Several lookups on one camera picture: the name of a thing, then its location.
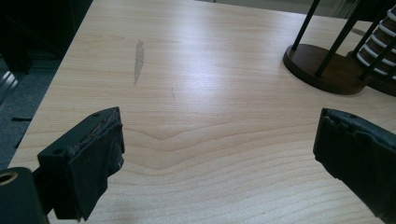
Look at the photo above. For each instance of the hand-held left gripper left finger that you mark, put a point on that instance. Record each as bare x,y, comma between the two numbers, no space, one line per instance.
84,161

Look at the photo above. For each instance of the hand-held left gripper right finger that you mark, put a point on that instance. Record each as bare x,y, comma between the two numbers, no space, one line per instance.
358,149

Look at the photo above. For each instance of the stack of brown paper cups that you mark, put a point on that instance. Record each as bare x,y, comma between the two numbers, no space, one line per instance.
378,40

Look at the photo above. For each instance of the black floor tape strip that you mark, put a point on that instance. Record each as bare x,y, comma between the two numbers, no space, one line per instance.
21,119

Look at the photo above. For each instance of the metal floor rail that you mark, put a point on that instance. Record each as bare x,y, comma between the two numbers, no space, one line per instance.
7,84

